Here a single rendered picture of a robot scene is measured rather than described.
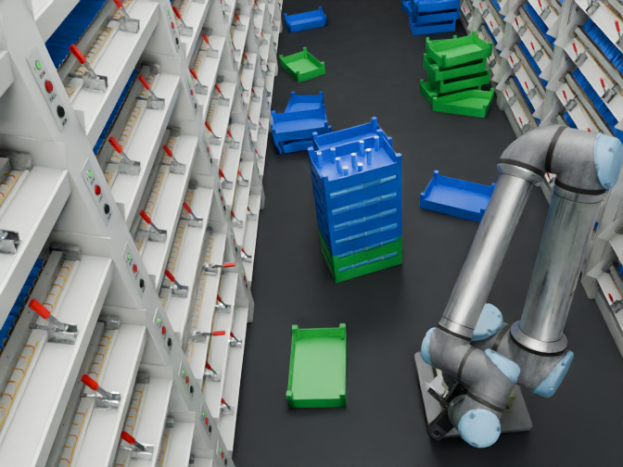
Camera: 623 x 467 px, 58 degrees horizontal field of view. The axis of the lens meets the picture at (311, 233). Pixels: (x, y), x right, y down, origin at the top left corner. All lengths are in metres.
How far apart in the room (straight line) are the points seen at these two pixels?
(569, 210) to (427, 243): 1.14
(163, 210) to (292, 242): 1.21
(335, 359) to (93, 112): 1.36
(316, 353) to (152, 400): 0.95
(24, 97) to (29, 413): 0.44
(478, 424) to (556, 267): 0.44
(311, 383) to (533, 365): 0.80
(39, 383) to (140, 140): 0.64
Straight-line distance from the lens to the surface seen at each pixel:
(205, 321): 1.69
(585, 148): 1.44
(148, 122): 1.42
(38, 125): 0.93
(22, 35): 0.92
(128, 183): 1.23
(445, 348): 1.46
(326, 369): 2.11
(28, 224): 0.88
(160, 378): 1.36
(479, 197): 2.77
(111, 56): 1.29
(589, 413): 2.11
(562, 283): 1.56
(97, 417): 1.11
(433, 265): 2.43
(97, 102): 1.13
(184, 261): 1.59
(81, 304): 1.01
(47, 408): 0.91
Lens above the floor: 1.75
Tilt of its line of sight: 42 degrees down
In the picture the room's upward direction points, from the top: 9 degrees counter-clockwise
